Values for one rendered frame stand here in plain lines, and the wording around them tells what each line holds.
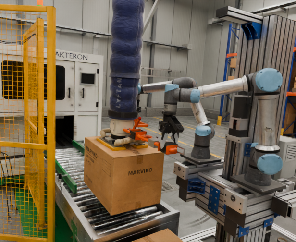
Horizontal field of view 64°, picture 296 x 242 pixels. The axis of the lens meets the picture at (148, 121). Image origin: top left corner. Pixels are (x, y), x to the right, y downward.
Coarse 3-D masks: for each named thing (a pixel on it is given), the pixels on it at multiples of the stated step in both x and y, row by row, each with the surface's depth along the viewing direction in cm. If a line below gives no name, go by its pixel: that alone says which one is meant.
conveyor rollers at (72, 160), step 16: (64, 160) 304; (80, 160) 306; (80, 176) 253; (80, 192) 217; (80, 208) 190; (96, 208) 197; (144, 208) 203; (96, 224) 170; (112, 224) 176; (128, 224) 174
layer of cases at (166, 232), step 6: (150, 234) 163; (156, 234) 164; (162, 234) 164; (168, 234) 164; (174, 234) 165; (138, 240) 156; (144, 240) 157; (150, 240) 157; (156, 240) 157; (162, 240) 158; (168, 240) 158; (174, 240) 159; (180, 240) 159
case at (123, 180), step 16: (96, 144) 180; (128, 144) 186; (96, 160) 178; (112, 160) 152; (128, 160) 157; (144, 160) 164; (160, 160) 171; (96, 176) 179; (112, 176) 153; (128, 176) 159; (144, 176) 166; (160, 176) 174; (96, 192) 180; (112, 192) 154; (128, 192) 161; (144, 192) 168; (160, 192) 176; (112, 208) 156; (128, 208) 163
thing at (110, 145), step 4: (108, 136) 187; (100, 140) 185; (104, 140) 184; (112, 140) 175; (104, 144) 178; (108, 144) 175; (112, 144) 174; (112, 148) 165; (116, 148) 166; (120, 148) 168; (124, 148) 169
